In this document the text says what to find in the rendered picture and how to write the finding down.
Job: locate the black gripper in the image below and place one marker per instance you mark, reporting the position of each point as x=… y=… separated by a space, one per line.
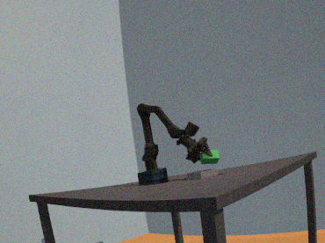
x=201 y=146

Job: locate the green open-top square container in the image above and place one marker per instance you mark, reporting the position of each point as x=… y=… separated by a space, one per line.
x=207 y=159

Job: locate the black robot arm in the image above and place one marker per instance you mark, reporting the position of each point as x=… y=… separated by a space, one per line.
x=150 y=149

